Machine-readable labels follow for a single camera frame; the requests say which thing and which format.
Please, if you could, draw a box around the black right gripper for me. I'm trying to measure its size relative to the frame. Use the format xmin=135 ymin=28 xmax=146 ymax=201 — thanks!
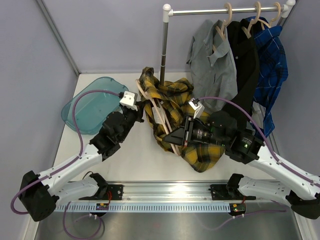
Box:
xmin=163 ymin=115 xmax=228 ymax=147

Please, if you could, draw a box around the yellow plaid shirt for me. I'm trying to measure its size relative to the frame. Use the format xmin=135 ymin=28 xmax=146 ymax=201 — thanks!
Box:
xmin=140 ymin=67 xmax=225 ymax=173

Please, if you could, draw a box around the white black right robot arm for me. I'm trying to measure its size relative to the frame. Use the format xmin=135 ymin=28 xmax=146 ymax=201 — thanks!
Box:
xmin=163 ymin=111 xmax=320 ymax=220

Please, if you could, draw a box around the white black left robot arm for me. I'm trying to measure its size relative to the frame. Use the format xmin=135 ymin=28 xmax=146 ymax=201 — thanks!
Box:
xmin=18 ymin=102 xmax=144 ymax=222

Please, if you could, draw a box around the grey shirt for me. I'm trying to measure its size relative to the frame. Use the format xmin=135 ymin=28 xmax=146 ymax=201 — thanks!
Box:
xmin=186 ymin=19 xmax=238 ymax=101

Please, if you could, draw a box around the black shirt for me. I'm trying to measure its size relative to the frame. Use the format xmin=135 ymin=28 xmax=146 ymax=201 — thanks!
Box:
xmin=227 ymin=19 xmax=260 ymax=116

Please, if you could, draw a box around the wooden hanger of grey shirt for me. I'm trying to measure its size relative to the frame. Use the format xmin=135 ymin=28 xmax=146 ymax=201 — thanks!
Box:
xmin=215 ymin=2 xmax=233 ymax=42

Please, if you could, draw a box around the blue plaid shirt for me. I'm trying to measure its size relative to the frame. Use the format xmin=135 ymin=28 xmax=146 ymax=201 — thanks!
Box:
xmin=250 ymin=21 xmax=289 ymax=137

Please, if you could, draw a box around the wooden hanger of black shirt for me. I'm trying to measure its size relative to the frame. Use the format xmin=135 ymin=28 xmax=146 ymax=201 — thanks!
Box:
xmin=241 ymin=1 xmax=262 ymax=39

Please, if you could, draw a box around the wooden hanger of blue shirt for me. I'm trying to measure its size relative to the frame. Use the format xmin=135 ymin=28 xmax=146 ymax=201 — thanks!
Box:
xmin=257 ymin=1 xmax=282 ymax=30

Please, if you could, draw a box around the teal plastic tub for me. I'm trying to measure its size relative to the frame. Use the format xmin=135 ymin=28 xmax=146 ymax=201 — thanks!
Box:
xmin=61 ymin=76 xmax=129 ymax=135

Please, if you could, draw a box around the white metal clothes rack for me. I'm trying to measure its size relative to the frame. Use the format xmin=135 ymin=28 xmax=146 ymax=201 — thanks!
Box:
xmin=158 ymin=0 xmax=297 ymax=156

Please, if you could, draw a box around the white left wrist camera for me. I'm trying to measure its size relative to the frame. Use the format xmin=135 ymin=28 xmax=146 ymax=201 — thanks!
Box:
xmin=119 ymin=91 xmax=138 ymax=111

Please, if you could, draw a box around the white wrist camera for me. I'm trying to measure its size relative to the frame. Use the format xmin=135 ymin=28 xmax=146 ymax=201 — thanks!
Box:
xmin=119 ymin=91 xmax=138 ymax=111
xmin=188 ymin=98 xmax=205 ymax=119

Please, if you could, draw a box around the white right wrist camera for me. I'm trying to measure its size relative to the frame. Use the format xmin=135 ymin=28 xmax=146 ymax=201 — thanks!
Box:
xmin=188 ymin=98 xmax=205 ymax=119

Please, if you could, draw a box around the aluminium mounting rail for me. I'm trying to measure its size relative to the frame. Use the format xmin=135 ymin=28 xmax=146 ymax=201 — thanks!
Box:
xmin=62 ymin=181 xmax=288 ymax=202

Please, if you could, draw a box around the white slotted cable duct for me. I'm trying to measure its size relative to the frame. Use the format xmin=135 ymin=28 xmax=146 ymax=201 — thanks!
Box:
xmin=55 ymin=202 xmax=231 ymax=213

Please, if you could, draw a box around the purple cable under right base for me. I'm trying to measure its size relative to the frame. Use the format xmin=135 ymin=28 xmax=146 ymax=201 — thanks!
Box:
xmin=199 ymin=194 xmax=288 ymax=231

